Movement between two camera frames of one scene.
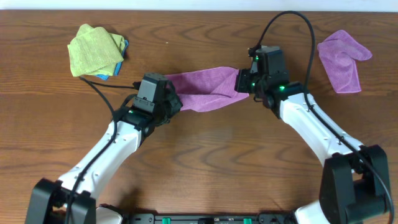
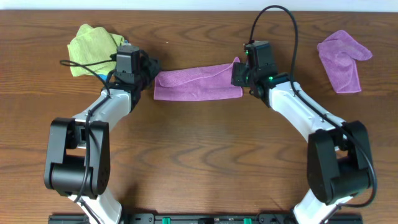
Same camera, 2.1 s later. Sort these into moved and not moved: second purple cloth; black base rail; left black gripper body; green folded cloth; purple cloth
Moved: left black gripper body; purple cloth
Not moved: black base rail; second purple cloth; green folded cloth
